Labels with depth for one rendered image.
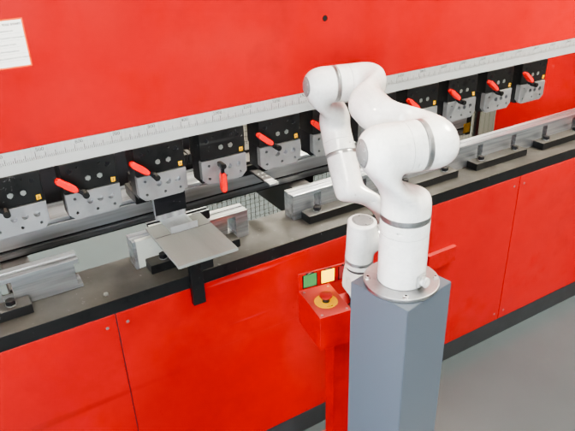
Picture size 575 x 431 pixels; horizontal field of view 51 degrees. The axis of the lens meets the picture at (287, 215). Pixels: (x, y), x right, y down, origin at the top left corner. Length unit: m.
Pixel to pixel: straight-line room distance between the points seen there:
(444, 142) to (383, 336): 0.51
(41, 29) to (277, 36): 0.66
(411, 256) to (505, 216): 1.28
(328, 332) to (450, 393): 1.02
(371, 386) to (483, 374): 1.23
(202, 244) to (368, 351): 0.55
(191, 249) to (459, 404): 1.43
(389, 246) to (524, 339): 1.73
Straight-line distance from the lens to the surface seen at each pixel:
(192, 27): 1.74
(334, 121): 1.76
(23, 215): 1.76
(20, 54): 1.63
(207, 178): 1.86
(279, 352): 2.20
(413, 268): 1.48
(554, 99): 3.40
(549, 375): 2.95
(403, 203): 1.39
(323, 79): 1.65
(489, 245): 2.71
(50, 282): 1.86
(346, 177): 1.75
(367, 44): 2.06
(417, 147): 1.34
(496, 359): 2.96
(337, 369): 2.02
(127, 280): 1.87
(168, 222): 1.88
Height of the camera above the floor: 1.86
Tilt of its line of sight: 27 degrees down
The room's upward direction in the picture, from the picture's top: 2 degrees counter-clockwise
